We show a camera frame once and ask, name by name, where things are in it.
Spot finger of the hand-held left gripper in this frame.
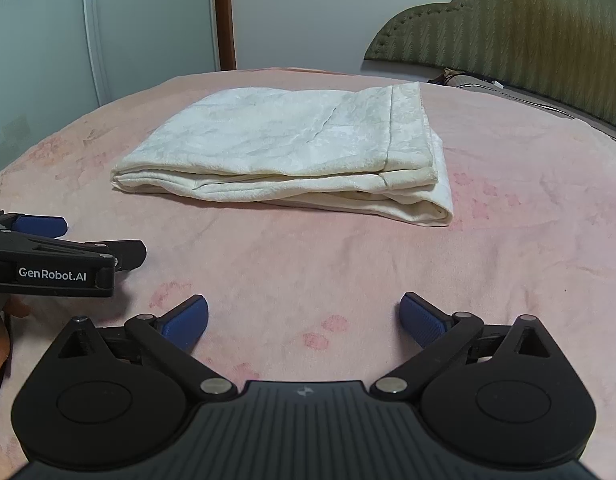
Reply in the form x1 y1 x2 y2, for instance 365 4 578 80
83 239 148 272
0 213 69 238

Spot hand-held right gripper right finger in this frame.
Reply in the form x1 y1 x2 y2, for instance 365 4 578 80
370 292 558 402

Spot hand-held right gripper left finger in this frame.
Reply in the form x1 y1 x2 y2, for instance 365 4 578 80
58 294 239 403

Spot cream pants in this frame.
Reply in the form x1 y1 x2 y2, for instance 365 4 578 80
109 81 455 227

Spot pink bed blanket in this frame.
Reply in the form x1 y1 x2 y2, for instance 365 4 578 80
0 67 616 461

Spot olive green upholstered headboard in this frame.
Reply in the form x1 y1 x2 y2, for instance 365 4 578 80
363 0 616 136

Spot black wrist strap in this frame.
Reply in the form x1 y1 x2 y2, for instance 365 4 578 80
2 310 15 377

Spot dark cable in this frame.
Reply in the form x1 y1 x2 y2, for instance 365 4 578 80
428 69 493 86

